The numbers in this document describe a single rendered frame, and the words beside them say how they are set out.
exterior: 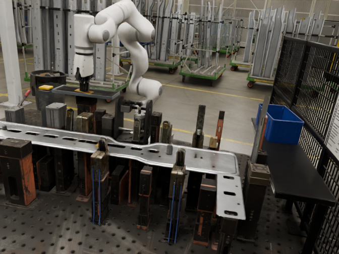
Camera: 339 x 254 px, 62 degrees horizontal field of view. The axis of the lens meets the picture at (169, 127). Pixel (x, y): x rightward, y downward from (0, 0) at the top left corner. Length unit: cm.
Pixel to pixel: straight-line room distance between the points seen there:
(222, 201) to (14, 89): 470
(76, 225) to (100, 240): 15
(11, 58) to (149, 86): 373
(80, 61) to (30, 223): 76
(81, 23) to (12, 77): 412
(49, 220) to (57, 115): 55
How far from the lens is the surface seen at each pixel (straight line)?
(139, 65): 178
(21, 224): 150
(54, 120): 167
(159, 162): 129
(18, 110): 182
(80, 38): 132
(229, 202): 109
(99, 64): 587
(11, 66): 534
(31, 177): 153
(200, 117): 145
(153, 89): 184
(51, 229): 143
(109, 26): 131
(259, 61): 814
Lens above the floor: 161
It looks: 21 degrees down
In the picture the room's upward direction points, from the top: 5 degrees clockwise
